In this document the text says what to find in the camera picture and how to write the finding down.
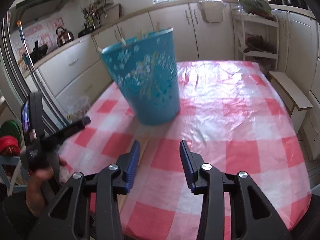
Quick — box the black frying pan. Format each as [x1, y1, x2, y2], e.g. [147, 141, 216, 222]
[78, 27, 95, 38]

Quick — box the white hanging trash bin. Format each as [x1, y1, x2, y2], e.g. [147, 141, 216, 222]
[197, 0, 225, 24]

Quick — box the blue handled mop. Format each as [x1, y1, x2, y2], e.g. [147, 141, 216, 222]
[17, 20, 69, 127]

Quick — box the red white checkered tablecloth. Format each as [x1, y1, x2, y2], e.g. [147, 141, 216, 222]
[60, 61, 311, 239]

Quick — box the left hand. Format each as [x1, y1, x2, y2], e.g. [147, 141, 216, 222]
[25, 166, 54, 217]

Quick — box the steel kettle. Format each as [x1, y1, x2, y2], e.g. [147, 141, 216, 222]
[56, 27, 74, 47]

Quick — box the black wok on stove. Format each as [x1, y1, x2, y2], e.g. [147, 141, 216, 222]
[30, 40, 48, 63]

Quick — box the floral patterned waste bin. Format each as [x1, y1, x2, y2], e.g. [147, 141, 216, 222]
[67, 95, 91, 122]

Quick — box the wooden stick on table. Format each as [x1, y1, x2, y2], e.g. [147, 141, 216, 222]
[117, 133, 151, 213]

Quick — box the teal perforated plastic basket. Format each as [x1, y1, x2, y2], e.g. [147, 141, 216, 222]
[98, 29, 180, 126]

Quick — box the utensil wall rack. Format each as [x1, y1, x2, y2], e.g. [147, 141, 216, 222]
[81, 0, 122, 30]

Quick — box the white storage trolley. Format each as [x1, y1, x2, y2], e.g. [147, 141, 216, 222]
[232, 6, 279, 75]

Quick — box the dark bag on trolley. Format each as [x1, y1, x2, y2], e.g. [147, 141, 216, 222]
[238, 0, 272, 17]

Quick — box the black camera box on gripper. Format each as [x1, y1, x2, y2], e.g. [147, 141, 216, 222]
[21, 92, 44, 149]

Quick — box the white wooden stool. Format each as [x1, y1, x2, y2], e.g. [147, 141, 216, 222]
[269, 72, 313, 133]

